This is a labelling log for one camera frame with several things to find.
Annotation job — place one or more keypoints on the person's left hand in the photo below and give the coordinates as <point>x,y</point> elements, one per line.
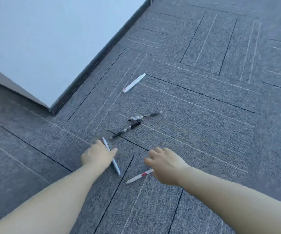
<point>96,155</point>

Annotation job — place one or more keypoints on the person's right hand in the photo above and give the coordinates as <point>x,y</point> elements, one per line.
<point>168,168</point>

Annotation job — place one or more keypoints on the person's right thumb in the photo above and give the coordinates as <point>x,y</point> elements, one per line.
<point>150,162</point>

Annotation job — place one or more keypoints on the person's left thumb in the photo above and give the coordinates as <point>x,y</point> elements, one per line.
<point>113,152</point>

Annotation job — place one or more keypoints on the white pen with dark clip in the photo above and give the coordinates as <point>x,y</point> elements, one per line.
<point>116,166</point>

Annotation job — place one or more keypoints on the person's left forearm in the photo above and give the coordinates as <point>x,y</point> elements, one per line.
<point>50,199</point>

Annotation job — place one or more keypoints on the person's right forearm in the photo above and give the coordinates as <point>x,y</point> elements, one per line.
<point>228,199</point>

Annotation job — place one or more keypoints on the white pen with red spot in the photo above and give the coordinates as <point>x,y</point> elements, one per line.
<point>138,178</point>

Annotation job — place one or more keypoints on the black pen with white print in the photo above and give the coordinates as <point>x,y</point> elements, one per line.
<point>127,130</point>

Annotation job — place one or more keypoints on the clear pen with black grip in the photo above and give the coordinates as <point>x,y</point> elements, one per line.
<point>145,116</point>

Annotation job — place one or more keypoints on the white pen with red end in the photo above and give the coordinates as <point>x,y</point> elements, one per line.
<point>134,83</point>

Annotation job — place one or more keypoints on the dark wall baseboard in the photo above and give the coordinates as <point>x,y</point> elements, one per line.
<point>101,60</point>

